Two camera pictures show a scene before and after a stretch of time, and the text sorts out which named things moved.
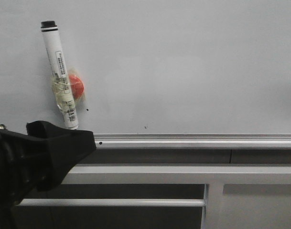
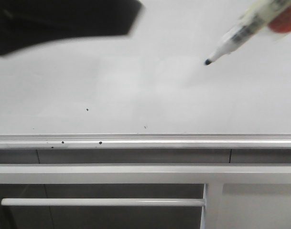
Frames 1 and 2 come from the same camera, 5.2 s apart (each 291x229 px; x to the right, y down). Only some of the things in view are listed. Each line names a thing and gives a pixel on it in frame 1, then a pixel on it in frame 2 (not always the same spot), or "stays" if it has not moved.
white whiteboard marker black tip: [61, 88] -> [255, 19]
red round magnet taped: [77, 85] -> [285, 21]
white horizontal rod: [116, 202] stays
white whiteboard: [152, 67] stays
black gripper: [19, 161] -> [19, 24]
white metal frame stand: [238, 196] stays
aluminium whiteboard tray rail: [139, 141] stays
